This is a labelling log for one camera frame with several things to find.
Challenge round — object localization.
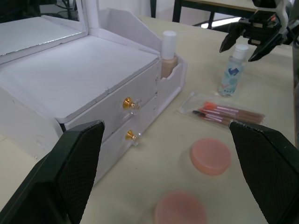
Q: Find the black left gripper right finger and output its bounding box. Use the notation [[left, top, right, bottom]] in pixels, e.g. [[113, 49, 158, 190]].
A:
[[228, 119, 299, 224]]

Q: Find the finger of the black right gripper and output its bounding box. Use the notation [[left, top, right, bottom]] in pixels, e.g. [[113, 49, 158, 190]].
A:
[[248, 34, 285, 62], [219, 21, 246, 53]]

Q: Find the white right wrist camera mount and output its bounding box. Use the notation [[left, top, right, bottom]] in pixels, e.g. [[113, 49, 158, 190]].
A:
[[252, 0, 295, 38]]

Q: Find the black framed background table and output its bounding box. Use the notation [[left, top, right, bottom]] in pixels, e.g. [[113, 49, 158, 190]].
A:
[[149, 0, 259, 30]]

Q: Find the beige foundation bottle white cap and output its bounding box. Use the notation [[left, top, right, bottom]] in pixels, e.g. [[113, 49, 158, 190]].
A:
[[160, 31, 179, 79]]

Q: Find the brush set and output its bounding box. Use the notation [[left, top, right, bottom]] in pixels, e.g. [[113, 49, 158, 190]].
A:
[[177, 91, 267, 131]]

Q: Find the pink round makeup sponge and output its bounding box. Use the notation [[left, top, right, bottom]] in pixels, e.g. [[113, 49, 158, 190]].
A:
[[154, 191, 207, 224], [189, 138, 232, 176]]

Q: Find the clear printed bottle white cap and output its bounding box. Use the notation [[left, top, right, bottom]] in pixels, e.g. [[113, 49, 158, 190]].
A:
[[217, 43, 249, 98]]

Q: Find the white mirrored makeup organizer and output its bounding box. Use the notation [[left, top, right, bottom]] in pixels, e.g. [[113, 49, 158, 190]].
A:
[[0, 0, 188, 185]]

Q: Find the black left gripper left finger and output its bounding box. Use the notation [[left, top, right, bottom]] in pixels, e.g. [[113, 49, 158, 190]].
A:
[[0, 120, 105, 224]]

